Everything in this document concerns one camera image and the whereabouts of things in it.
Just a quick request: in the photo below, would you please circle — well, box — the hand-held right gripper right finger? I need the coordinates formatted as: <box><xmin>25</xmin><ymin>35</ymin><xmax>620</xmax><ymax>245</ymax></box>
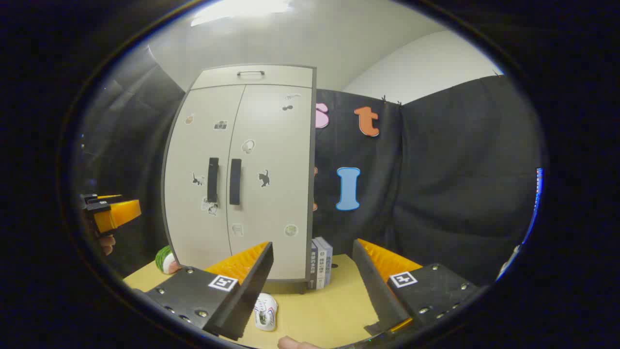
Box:
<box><xmin>352</xmin><ymin>238</ymin><xmax>480</xmax><ymax>336</ymax></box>

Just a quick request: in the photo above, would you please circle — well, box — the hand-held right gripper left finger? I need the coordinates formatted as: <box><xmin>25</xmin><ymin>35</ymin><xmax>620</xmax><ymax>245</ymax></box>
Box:
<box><xmin>132</xmin><ymin>241</ymin><xmax>275</xmax><ymax>341</ymax></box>

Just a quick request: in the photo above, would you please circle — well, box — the white canvas shoe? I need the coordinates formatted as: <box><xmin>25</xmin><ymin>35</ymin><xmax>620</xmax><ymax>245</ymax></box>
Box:
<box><xmin>254</xmin><ymin>293</ymin><xmax>279</xmax><ymax>332</ymax></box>

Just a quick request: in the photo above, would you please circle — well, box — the grey shoe cabinet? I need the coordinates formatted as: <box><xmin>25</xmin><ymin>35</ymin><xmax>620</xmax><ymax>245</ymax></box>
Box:
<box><xmin>162</xmin><ymin>64</ymin><xmax>318</xmax><ymax>294</ymax></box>

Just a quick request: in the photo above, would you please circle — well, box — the camera sticker cabinet door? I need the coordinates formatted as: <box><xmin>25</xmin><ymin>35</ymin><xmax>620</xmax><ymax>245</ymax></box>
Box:
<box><xmin>164</xmin><ymin>85</ymin><xmax>246</xmax><ymax>270</ymax></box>

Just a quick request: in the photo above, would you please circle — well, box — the black cabinet door handle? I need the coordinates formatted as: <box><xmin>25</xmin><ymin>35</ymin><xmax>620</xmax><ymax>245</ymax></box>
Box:
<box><xmin>229</xmin><ymin>159</ymin><xmax>242</xmax><ymax>206</ymax></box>
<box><xmin>207</xmin><ymin>158</ymin><xmax>219</xmax><ymax>203</ymax></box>

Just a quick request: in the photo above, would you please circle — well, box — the black cat sticker cabinet door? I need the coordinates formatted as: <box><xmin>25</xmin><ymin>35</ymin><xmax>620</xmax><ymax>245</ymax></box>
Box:
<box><xmin>227</xmin><ymin>84</ymin><xmax>313</xmax><ymax>282</ymax></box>

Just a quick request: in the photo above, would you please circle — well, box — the grey cabinet drawer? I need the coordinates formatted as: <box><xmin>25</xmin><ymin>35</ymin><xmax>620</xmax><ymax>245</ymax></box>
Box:
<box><xmin>191</xmin><ymin>65</ymin><xmax>314</xmax><ymax>91</ymax></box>

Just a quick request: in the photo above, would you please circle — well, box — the watermelon slice toy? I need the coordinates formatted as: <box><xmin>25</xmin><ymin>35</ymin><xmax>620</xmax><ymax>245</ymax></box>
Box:
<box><xmin>155</xmin><ymin>245</ymin><xmax>183</xmax><ymax>275</ymax></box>

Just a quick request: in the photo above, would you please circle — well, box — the dark grey book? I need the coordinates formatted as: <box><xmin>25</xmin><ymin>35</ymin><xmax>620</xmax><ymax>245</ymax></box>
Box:
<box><xmin>310</xmin><ymin>240</ymin><xmax>319</xmax><ymax>290</ymax></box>

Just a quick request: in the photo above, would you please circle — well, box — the white plastic object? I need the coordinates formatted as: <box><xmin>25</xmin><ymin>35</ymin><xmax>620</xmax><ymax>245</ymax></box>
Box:
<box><xmin>498</xmin><ymin>245</ymin><xmax>522</xmax><ymax>281</ymax></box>

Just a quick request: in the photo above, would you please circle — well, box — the black backdrop cloth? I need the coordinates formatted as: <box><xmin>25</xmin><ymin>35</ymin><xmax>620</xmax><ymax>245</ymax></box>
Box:
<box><xmin>73</xmin><ymin>46</ymin><xmax>545</xmax><ymax>286</ymax></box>

